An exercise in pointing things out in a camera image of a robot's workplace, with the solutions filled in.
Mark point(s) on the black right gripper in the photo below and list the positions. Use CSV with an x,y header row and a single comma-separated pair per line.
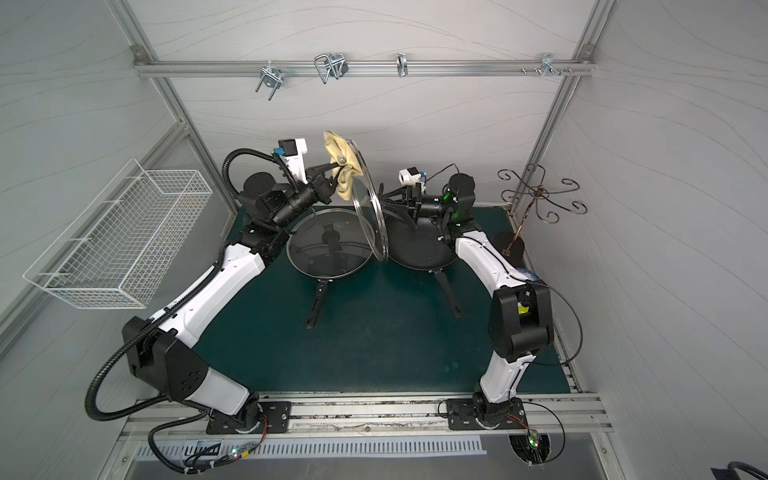
x,y
405,201

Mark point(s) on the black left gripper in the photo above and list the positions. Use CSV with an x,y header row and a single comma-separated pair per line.
x,y
325,188

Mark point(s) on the yellow cleaning cloth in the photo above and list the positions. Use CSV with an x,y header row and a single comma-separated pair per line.
x,y
348,167

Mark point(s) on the glass pot lid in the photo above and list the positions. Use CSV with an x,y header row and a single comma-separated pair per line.
x,y
368,208
331,226

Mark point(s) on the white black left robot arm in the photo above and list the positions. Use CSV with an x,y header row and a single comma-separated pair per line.
x,y
161,350

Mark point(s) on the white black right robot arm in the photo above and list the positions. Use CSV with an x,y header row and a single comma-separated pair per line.
x,y
516,339

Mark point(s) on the right black frying pan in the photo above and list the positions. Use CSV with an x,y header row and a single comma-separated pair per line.
x,y
418,248

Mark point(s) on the black frying pan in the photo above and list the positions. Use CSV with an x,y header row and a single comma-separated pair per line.
x,y
418,248
315,300

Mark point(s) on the left black frying pan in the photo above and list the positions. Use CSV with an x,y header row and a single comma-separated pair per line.
x,y
315,300

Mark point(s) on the left metal u-bolt clamp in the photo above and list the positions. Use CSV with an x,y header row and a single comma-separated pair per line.
x,y
270,79

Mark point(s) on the metal u-bolt clamp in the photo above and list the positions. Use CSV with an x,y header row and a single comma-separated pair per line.
x,y
330,65
270,79

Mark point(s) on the black base copper hook stand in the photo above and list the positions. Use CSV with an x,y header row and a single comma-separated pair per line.
x,y
540,202

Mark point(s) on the blue white ceramic bowl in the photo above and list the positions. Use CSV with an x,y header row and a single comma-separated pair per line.
x,y
528,275

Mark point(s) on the right metal bolt clamp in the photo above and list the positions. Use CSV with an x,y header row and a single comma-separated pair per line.
x,y
547,67

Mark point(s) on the white vent grille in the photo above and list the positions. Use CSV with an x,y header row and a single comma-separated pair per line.
x,y
313,448

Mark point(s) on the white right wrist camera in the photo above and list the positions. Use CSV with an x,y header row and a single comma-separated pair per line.
x,y
411,177

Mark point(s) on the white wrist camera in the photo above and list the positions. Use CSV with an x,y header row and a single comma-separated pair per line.
x,y
292,152
411,177

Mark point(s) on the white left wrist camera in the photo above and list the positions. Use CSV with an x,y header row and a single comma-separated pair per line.
x,y
292,152

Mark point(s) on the horizontal aluminium rail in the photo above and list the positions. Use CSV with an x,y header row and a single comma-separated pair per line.
x,y
357,68

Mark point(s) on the white wire basket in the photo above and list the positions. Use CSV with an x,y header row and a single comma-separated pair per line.
x,y
115,253

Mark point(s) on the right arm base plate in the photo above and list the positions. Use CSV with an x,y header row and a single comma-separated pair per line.
x,y
475,414

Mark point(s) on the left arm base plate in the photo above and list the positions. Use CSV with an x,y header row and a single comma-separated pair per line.
x,y
255,417

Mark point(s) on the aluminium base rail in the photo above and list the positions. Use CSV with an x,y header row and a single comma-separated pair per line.
x,y
304,415

